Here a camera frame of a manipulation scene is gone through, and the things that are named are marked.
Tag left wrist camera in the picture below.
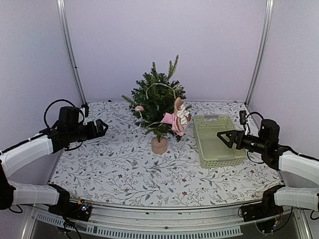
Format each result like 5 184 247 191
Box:
79 104 89 125

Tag small pink cupcake ornament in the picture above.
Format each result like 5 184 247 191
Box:
135 106 144 112

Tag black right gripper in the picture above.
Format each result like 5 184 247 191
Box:
218 130 269 154

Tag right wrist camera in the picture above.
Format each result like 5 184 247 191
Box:
239 110 250 135

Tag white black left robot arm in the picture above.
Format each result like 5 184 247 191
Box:
0 105 108 221

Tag floral white table mat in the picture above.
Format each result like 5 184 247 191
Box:
50 102 281 207

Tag left aluminium frame post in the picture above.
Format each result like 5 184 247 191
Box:
56 0 87 104

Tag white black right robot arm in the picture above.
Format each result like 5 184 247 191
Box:
217 119 319 217

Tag aluminium frame post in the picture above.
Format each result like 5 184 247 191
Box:
56 0 87 104
245 0 274 106

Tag clear battery box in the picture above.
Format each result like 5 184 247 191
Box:
179 137 186 151

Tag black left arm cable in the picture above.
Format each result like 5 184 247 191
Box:
43 99 78 130

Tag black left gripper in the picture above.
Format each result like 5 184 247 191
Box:
68 119 109 143

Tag pale green perforated basket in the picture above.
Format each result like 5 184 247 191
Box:
193 115 246 168

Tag small green christmas tree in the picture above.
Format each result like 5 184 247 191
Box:
122 56 192 154

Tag right aluminium frame post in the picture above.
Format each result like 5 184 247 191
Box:
245 0 274 106

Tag pink bow ornaments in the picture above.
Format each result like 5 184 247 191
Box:
160 97 191 136

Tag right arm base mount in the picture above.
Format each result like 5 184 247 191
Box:
237 202 294 235

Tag clear wire fairy lights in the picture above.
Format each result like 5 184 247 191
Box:
127 80 179 133

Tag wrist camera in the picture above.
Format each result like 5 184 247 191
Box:
239 110 250 135
79 104 89 125

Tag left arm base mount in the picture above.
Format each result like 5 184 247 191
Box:
48 197 92 222

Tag aluminium front rail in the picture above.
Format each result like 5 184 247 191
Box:
21 203 316 239

